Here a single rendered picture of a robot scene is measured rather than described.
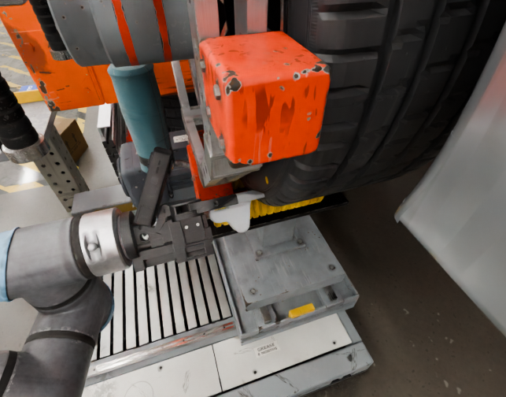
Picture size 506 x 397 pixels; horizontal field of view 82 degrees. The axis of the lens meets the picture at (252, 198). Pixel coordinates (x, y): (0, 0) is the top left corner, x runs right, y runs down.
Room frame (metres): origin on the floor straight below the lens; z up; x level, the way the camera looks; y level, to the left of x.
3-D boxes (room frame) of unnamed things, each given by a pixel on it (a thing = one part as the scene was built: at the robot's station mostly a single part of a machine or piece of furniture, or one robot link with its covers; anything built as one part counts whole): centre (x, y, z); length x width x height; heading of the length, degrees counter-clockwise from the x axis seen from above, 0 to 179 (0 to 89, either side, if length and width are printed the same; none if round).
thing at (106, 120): (2.11, 0.92, 0.28); 2.47 x 0.09 x 0.22; 18
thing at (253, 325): (0.58, -0.06, 0.13); 0.50 x 0.36 x 0.10; 18
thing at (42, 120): (0.91, 0.79, 0.44); 0.43 x 0.17 x 0.03; 18
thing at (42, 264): (0.22, 0.28, 0.62); 0.12 x 0.09 x 0.10; 108
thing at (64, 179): (0.93, 0.80, 0.21); 0.10 x 0.10 x 0.42; 18
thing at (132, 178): (0.80, 0.24, 0.26); 0.42 x 0.18 x 0.35; 108
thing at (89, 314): (0.21, 0.29, 0.51); 0.12 x 0.09 x 0.12; 7
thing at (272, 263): (0.58, -0.06, 0.32); 0.40 x 0.30 x 0.28; 18
